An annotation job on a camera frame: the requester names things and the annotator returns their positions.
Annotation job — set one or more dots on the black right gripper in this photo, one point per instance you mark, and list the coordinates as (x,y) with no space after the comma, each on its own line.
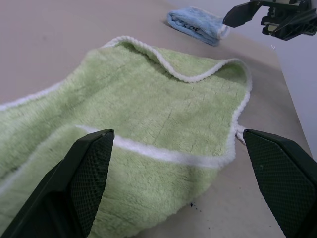
(277,13)

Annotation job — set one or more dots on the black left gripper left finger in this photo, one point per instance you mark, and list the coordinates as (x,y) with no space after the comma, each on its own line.
(57,193)

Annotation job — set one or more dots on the folded blue towel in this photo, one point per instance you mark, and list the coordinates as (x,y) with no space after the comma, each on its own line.
(195,24)

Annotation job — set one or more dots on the green towel with white trim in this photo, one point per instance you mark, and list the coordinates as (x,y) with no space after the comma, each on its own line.
(148,99)

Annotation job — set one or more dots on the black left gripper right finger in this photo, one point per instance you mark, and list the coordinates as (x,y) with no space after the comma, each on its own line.
(284,178)

